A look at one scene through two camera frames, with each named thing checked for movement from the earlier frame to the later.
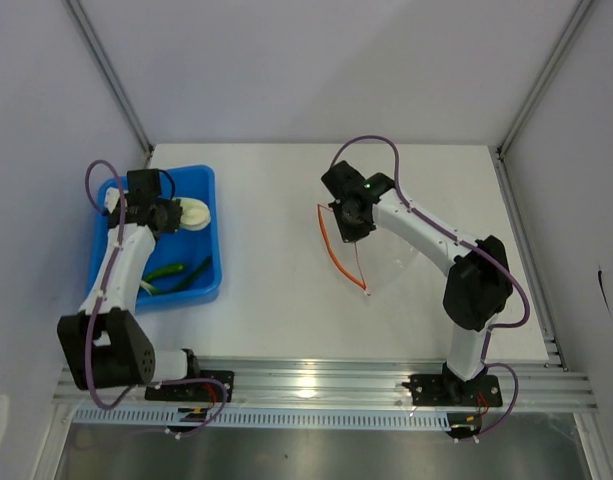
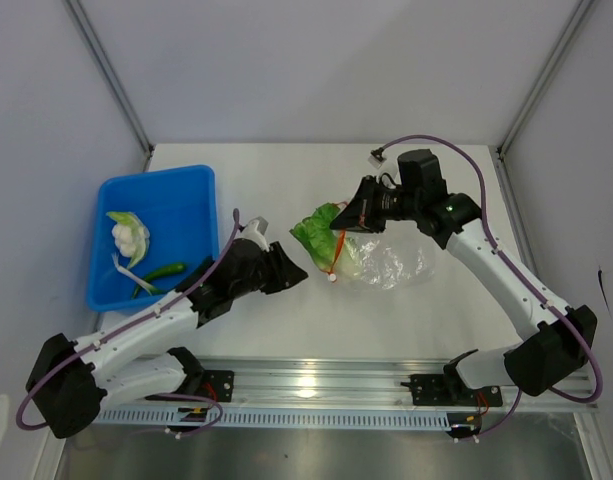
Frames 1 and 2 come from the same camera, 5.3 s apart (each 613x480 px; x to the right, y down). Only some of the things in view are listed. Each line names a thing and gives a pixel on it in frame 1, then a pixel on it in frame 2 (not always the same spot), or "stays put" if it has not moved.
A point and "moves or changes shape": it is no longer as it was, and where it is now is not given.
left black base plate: [196, 391] stays put
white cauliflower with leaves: [195, 213] moves or changes shape
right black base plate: [441, 390] stays put
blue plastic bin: [184, 247] stays put
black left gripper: [175, 214] -> [284, 272]
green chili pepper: [164, 272] stays put
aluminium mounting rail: [326, 383] stays put
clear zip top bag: [376, 260] moves or changes shape
